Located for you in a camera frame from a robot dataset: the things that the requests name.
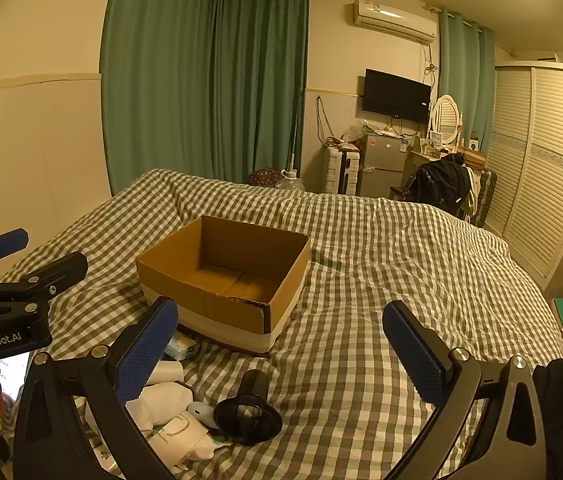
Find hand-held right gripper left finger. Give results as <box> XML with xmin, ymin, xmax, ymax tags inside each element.
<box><xmin>12</xmin><ymin>296</ymin><xmax>180</xmax><ymax>480</ymax></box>

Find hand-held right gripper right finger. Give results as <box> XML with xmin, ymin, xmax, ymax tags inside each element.
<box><xmin>382</xmin><ymin>301</ymin><xmax>547</xmax><ymax>480</ymax></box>

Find light blue tissue pack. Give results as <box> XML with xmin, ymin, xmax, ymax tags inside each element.
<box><xmin>163</xmin><ymin>330</ymin><xmax>200</xmax><ymax>361</ymax></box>

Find brown cardboard box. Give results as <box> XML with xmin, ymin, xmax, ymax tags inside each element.
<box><xmin>135</xmin><ymin>215</ymin><xmax>311</xmax><ymax>357</ymax></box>

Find black funnel-shaped hood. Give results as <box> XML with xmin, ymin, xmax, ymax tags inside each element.
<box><xmin>213</xmin><ymin>370</ymin><xmax>283</xmax><ymax>446</ymax></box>

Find white socks and cloths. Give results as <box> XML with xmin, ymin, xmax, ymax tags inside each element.
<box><xmin>84</xmin><ymin>405</ymin><xmax>218</xmax><ymax>472</ymax></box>

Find grey checked blanket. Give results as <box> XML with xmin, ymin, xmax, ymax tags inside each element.
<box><xmin>0</xmin><ymin>168</ymin><xmax>563</xmax><ymax>480</ymax></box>

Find black cloth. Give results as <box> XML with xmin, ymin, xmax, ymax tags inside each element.
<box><xmin>533</xmin><ymin>359</ymin><xmax>563</xmax><ymax>480</ymax></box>

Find black jacket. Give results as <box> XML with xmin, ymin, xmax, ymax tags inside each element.
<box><xmin>404</xmin><ymin>156</ymin><xmax>473</xmax><ymax>217</ymax></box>

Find olive suitcase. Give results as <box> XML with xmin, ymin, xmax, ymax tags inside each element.
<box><xmin>471</xmin><ymin>167</ymin><xmax>498</xmax><ymax>227</ymax></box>

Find silver small fridge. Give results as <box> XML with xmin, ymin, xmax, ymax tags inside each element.
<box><xmin>360</xmin><ymin>132</ymin><xmax>412</xmax><ymax>199</ymax></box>

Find white ribbed suitcase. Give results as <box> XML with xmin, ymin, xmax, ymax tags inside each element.
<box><xmin>323</xmin><ymin>145</ymin><xmax>362</xmax><ymax>195</ymax></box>

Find brown patterned bag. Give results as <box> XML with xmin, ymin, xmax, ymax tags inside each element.
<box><xmin>248</xmin><ymin>168</ymin><xmax>282</xmax><ymax>187</ymax></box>

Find clear water jug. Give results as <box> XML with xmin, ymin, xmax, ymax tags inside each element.
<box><xmin>276</xmin><ymin>170</ymin><xmax>307</xmax><ymax>193</ymax></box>

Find white louvred wardrobe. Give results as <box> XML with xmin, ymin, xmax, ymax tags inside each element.
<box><xmin>483</xmin><ymin>62</ymin><xmax>563</xmax><ymax>289</ymax></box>

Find clear plastic bag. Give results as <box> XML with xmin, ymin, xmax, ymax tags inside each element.
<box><xmin>340</xmin><ymin>119</ymin><xmax>368</xmax><ymax>144</ymax></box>

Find wide green curtain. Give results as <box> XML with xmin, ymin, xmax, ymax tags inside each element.
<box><xmin>103</xmin><ymin>0</ymin><xmax>310</xmax><ymax>197</ymax></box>

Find oval white mirror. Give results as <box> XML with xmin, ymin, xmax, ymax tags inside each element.
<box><xmin>429</xmin><ymin>94</ymin><xmax>463</xmax><ymax>150</ymax></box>

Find white pole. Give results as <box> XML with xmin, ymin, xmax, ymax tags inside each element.
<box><xmin>289</xmin><ymin>114</ymin><xmax>299</xmax><ymax>177</ymax></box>

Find black flat television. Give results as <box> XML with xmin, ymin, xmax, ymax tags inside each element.
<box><xmin>361</xmin><ymin>68</ymin><xmax>433</xmax><ymax>124</ymax></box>

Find narrow green curtain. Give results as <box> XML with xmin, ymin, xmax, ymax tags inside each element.
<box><xmin>438</xmin><ymin>7</ymin><xmax>496</xmax><ymax>155</ymax></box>

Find white air conditioner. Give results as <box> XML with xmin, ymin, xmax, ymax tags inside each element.
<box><xmin>351</xmin><ymin>0</ymin><xmax>437</xmax><ymax>44</ymax></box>

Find dangling wall cable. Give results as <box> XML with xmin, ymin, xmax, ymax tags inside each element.
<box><xmin>315</xmin><ymin>96</ymin><xmax>335</xmax><ymax>142</ymax></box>

